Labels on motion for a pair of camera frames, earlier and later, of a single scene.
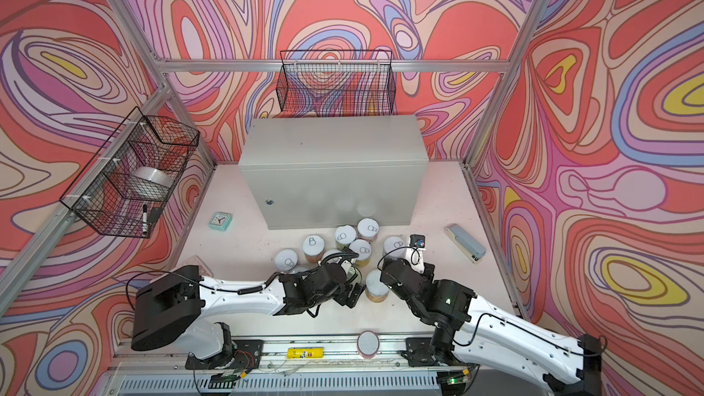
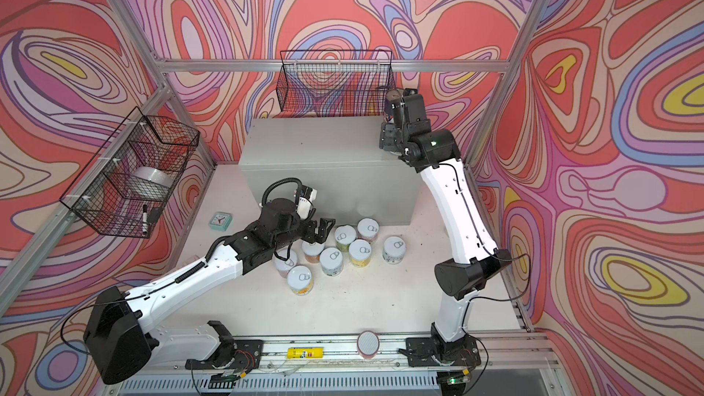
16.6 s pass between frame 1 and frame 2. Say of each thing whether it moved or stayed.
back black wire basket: stayed
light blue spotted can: stayed
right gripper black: moved
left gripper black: moved
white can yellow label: stayed
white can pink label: stayed
